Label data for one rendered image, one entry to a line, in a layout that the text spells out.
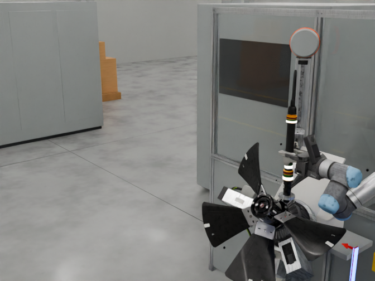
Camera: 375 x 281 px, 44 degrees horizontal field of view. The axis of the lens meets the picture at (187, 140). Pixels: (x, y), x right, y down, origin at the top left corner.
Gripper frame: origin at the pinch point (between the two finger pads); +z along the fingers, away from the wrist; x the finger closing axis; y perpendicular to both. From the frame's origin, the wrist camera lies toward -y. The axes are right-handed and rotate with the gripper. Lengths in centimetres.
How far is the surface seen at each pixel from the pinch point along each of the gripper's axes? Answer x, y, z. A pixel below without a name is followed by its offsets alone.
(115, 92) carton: 350, 141, 749
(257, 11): 71, -53, 85
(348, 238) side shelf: 59, 63, -1
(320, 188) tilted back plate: 31.6, 26.7, 1.8
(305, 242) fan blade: -7.2, 33.3, -19.8
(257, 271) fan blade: -17, 51, -4
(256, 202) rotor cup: -5.0, 26.7, 9.6
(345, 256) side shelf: 43, 64, -9
